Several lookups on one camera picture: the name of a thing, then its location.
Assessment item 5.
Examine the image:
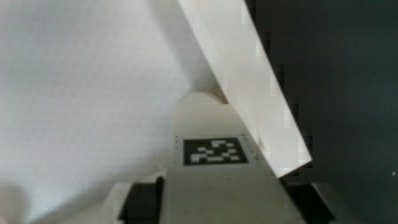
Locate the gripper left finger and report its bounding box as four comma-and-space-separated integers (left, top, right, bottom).
116, 176, 164, 224

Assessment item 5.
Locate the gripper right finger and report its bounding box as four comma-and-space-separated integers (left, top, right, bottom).
283, 182, 349, 224

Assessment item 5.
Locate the white desk leg with tag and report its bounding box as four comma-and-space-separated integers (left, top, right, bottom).
159, 92, 305, 224

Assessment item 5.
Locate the white desk top tray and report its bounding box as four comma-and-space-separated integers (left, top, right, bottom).
0, 0, 314, 224

